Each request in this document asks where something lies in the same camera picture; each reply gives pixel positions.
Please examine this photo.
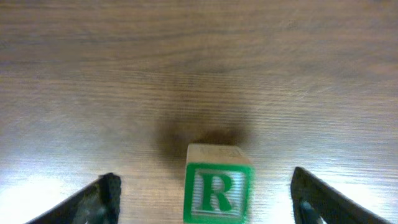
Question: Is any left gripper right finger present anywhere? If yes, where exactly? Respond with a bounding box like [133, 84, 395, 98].
[290, 167, 390, 224]

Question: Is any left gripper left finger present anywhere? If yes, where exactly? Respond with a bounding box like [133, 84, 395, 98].
[27, 173, 121, 224]

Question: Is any green R block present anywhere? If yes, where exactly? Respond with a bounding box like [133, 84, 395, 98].
[183, 143, 254, 224]

